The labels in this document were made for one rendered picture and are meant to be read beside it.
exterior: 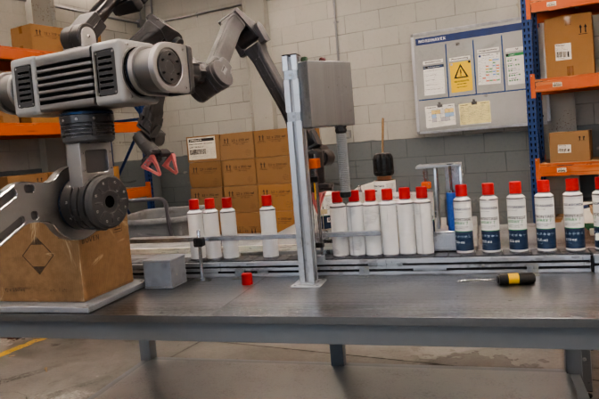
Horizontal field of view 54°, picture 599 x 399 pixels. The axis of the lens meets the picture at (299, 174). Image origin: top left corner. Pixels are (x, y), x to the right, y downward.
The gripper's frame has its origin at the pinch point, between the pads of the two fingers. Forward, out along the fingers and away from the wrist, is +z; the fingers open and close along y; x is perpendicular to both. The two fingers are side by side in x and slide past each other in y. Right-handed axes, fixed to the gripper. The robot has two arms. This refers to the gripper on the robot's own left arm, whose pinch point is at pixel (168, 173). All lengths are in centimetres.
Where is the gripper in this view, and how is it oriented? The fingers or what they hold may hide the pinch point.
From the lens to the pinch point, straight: 226.9
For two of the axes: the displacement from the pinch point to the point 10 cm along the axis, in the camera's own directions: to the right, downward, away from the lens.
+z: 6.2, 7.4, -2.5
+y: 4.5, -0.7, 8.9
